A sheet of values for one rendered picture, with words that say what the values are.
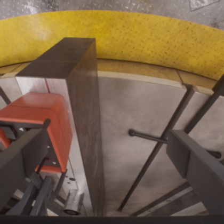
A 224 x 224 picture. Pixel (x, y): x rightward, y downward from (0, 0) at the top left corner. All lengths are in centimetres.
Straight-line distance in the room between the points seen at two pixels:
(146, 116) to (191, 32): 55
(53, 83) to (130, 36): 71
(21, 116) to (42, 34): 87
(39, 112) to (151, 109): 66
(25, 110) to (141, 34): 83
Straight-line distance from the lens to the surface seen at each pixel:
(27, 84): 47
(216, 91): 88
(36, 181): 33
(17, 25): 126
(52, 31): 115
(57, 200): 214
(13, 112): 39
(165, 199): 177
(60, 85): 42
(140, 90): 83
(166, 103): 89
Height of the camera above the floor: 102
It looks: 50 degrees down
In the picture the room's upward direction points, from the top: 170 degrees counter-clockwise
